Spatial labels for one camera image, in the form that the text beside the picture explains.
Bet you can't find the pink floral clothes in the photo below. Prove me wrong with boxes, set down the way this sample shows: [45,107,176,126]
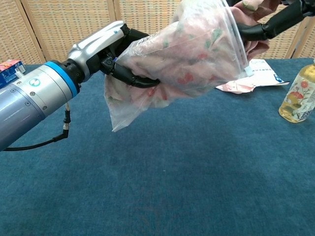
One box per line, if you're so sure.
[108,0,281,109]

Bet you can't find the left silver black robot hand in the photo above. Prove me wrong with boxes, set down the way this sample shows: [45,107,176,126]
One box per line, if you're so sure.
[66,20,160,89]

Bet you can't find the white snack packet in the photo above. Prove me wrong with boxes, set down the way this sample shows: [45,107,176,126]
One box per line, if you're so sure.
[248,59,290,87]

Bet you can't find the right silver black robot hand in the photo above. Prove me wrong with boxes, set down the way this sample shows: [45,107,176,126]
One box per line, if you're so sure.
[236,0,315,41]

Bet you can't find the blue felt table cover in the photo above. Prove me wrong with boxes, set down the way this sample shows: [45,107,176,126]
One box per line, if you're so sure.
[0,58,315,236]

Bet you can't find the yellow tea bottle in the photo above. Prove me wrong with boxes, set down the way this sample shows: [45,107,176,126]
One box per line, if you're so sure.
[278,59,315,123]

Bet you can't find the woven bamboo folding screen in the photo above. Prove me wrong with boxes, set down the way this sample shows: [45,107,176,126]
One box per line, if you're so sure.
[0,0,315,65]

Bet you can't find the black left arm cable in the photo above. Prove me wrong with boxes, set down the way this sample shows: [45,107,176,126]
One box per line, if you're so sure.
[3,103,72,151]

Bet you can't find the transparent plastic zip bag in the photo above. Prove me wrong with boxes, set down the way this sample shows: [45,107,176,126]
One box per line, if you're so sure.
[104,0,254,132]

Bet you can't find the blue pink cookie box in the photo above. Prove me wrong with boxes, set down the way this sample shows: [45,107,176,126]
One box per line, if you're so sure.
[0,61,26,89]

